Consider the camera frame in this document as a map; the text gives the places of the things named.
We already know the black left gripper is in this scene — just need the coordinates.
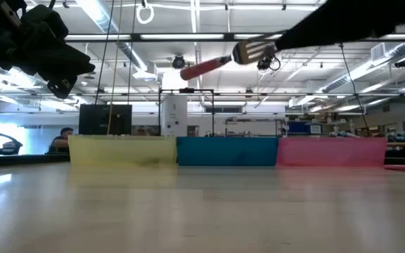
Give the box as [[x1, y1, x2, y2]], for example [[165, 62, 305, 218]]
[[8, 33, 96, 100]]

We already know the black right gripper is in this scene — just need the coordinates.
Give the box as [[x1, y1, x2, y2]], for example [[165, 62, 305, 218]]
[[274, 0, 405, 51]]

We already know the red-handled metal fork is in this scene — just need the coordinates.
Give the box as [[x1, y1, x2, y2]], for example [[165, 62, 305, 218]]
[[179, 37, 278, 82]]

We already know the black monitor panel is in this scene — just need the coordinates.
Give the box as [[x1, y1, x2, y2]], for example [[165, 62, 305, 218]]
[[78, 103, 134, 136]]

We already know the person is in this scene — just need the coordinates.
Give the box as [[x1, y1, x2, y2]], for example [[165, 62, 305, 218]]
[[46, 126, 75, 155]]

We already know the white air vent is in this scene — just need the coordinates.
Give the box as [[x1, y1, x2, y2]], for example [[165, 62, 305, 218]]
[[370, 41, 388, 61]]

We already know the yellow plastic bin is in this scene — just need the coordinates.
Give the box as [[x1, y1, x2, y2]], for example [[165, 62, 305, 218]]
[[67, 135, 178, 167]]

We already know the blue storage crate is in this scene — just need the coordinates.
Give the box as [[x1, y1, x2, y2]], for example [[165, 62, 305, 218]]
[[286, 120, 323, 136]]

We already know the background metal shelving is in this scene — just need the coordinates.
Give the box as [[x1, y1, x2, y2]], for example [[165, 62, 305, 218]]
[[223, 117, 285, 138]]

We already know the white cylindrical machine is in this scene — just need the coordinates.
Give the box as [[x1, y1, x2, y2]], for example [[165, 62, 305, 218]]
[[160, 94, 188, 138]]

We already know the pink plastic bin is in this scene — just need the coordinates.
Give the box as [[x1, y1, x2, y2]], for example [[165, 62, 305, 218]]
[[276, 136, 388, 167]]

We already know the overhead light bar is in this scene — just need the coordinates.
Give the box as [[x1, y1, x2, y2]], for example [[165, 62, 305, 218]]
[[63, 32, 405, 43]]

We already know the blue plastic bin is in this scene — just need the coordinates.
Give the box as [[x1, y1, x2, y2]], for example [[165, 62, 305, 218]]
[[176, 136, 280, 167]]

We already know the black overhead camera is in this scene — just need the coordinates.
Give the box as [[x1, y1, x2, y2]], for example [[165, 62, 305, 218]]
[[257, 52, 281, 73]]

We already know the yellow hanging cord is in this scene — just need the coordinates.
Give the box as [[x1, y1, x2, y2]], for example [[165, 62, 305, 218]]
[[105, 0, 123, 136]]

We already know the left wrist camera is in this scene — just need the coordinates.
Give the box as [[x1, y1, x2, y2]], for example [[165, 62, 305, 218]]
[[20, 4, 70, 40]]

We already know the white cable loop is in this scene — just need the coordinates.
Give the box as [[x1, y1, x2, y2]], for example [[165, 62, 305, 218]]
[[135, 2, 155, 25]]

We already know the black dome camera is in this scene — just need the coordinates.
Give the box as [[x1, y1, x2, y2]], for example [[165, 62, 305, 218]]
[[171, 53, 187, 70]]

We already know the black metal frame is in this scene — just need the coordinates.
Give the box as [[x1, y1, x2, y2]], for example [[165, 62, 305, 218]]
[[157, 87, 216, 138]]

